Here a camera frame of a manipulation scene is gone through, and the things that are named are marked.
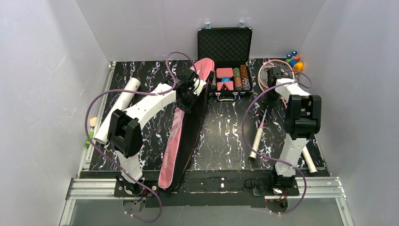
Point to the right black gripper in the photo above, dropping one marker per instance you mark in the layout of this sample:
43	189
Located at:
269	101

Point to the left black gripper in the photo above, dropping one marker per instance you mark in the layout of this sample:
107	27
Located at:
186	101

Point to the pink racket bag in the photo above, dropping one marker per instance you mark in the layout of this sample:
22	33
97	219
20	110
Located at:
184	134

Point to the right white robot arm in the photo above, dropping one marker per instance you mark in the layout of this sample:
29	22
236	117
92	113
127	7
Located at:
302	121

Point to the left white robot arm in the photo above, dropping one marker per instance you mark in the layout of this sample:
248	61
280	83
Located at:
126	125

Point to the colourful toy blocks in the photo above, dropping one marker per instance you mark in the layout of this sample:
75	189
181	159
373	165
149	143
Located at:
293	59

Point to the black poker chip case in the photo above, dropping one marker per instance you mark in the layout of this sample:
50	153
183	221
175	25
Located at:
229	48

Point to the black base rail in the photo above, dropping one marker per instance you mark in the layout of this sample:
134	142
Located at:
208	188

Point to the green clip on rail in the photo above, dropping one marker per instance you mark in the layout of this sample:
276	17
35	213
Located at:
90	133

